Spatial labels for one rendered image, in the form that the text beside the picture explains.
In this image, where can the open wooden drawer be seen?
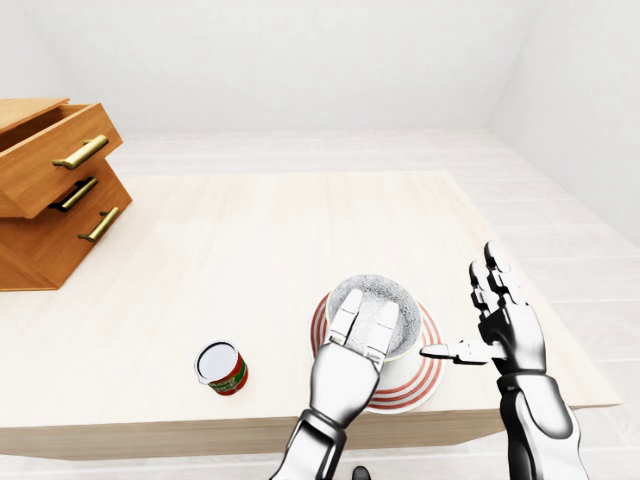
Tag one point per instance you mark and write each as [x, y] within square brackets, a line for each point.
[45, 160]

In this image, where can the red and green tin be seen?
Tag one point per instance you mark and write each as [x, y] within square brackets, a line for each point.
[222, 367]

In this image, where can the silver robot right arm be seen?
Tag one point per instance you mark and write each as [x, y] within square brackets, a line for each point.
[542, 430]

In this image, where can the silver robot right hand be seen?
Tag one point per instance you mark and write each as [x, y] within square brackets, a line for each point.
[517, 335]

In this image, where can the small dark shape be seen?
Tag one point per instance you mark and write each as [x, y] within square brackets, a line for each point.
[361, 473]

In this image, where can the patterned grey bowl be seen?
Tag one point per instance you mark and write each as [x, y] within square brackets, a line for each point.
[400, 307]

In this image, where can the closed wooden drawer with dark gap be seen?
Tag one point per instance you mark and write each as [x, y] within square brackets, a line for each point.
[102, 192]

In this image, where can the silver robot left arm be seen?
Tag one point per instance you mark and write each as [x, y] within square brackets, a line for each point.
[312, 447]

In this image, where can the silver robot left hand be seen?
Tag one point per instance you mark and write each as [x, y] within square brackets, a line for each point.
[345, 377]

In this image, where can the white plate with red rings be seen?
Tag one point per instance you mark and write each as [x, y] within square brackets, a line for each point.
[415, 385]

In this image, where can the wooden cabinet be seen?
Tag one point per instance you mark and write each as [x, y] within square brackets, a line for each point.
[30, 260]

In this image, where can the plain closed wooden drawer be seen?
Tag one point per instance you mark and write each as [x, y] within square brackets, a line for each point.
[65, 245]

